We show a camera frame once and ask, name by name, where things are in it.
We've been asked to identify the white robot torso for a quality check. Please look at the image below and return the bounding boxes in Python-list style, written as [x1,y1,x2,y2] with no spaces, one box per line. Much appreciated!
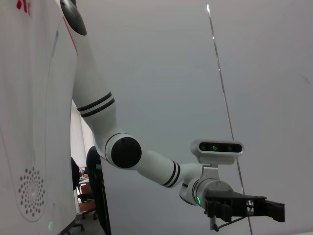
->
[0,0,79,235]

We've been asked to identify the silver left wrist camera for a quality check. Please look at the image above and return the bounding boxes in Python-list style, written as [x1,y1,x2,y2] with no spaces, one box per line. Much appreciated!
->
[190,139,245,182]

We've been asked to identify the black chair headrest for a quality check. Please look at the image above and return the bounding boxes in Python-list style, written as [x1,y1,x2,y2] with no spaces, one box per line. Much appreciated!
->
[86,145,103,172]

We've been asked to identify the white window blind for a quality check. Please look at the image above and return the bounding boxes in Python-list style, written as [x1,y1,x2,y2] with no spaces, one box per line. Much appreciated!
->
[70,99,95,167]

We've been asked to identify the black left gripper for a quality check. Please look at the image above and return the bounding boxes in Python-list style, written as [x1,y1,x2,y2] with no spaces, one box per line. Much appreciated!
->
[204,181,286,223]

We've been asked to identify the left gripper connector cable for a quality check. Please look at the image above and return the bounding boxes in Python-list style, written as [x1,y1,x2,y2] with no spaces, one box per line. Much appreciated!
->
[209,215,243,231]

